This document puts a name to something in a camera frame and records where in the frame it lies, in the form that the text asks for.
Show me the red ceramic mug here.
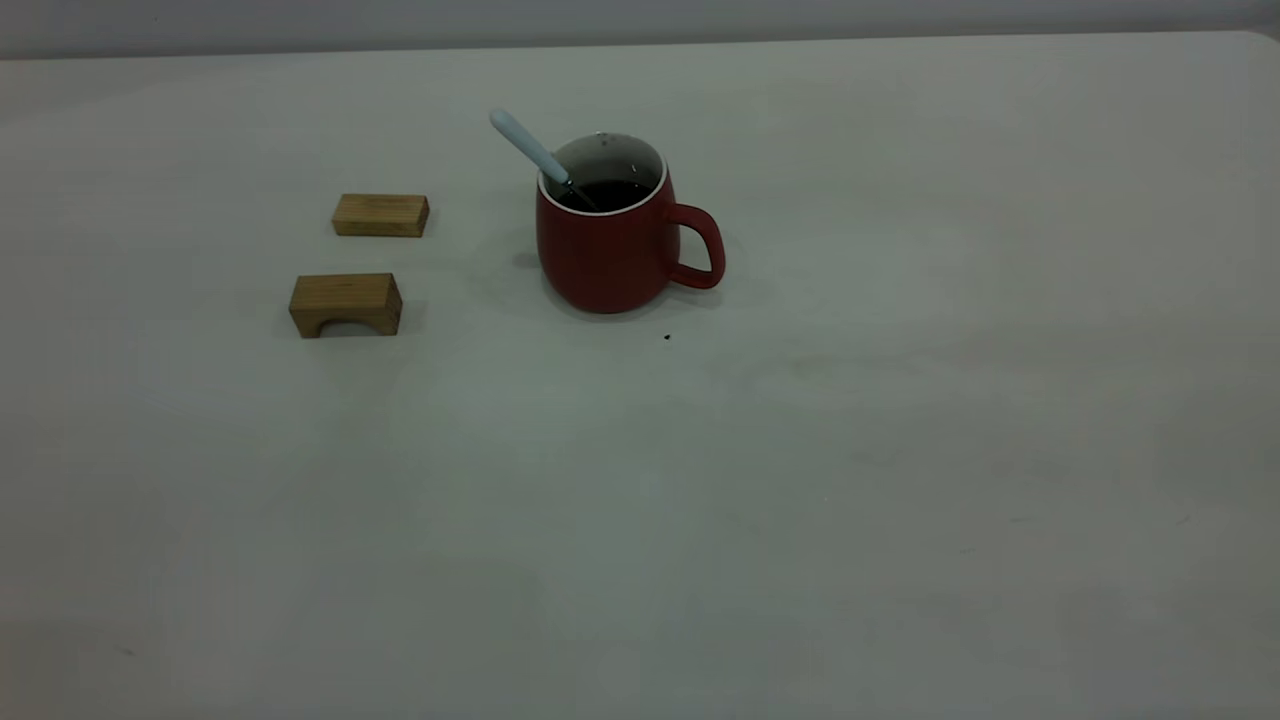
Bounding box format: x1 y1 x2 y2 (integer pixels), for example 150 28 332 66
536 131 726 315

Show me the spoon with white handle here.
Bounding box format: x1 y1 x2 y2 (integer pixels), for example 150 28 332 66
489 109 601 213

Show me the dark coffee liquid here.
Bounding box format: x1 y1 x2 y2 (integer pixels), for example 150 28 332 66
556 178 656 214

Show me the plain rectangular wooden block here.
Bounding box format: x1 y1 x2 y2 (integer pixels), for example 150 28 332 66
332 193 430 238

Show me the arched wooden block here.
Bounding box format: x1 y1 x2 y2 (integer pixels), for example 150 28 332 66
288 272 403 339

